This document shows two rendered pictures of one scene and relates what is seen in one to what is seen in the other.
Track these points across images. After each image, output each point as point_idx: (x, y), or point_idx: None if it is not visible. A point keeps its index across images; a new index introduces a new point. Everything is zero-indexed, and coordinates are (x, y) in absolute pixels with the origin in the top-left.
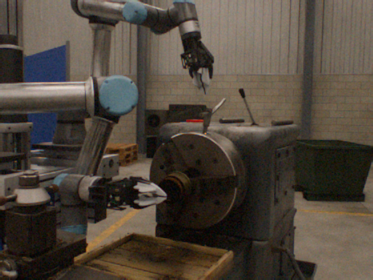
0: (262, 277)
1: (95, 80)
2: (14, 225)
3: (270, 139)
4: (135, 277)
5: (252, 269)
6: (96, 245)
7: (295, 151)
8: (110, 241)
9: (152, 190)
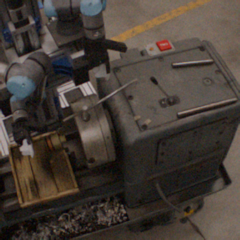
0: (130, 193)
1: (7, 74)
2: None
3: (131, 146)
4: (24, 174)
5: (124, 187)
6: (202, 4)
7: (237, 117)
8: (217, 4)
9: (25, 150)
